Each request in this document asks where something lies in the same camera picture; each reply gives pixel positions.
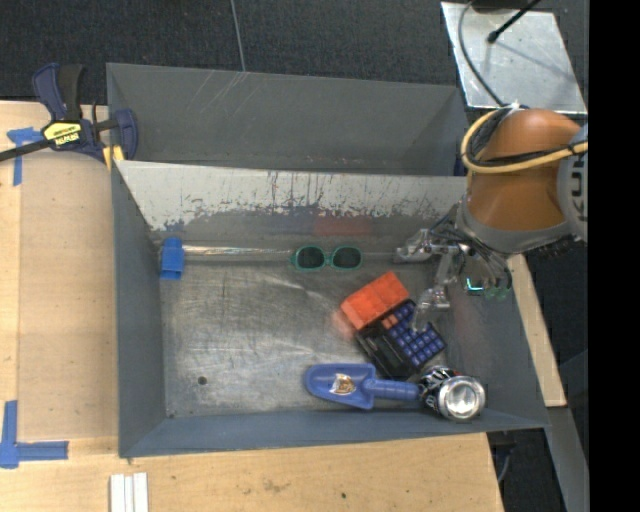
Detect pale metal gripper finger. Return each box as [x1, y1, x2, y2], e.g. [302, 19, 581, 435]
[412, 286, 452, 335]
[393, 228, 442, 265]

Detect black calculator with blue keys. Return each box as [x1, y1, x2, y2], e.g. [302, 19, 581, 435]
[354, 298, 448, 380]

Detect orange block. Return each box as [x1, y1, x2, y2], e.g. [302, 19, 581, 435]
[339, 270, 408, 332]

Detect silver and black drink can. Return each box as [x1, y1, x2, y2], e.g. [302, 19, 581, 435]
[417, 365, 488, 423]

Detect green sunglasses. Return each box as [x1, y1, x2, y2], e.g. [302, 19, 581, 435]
[289, 244, 364, 273]

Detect blue toy shovel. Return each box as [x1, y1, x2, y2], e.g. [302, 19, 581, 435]
[302, 362, 422, 412]

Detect grey metal bin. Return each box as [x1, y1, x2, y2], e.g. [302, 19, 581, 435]
[105, 62, 552, 459]

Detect clear tube with blue cap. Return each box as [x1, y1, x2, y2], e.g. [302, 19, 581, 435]
[159, 236, 297, 282]

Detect pale wood board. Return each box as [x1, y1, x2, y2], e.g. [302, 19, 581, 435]
[17, 149, 122, 444]

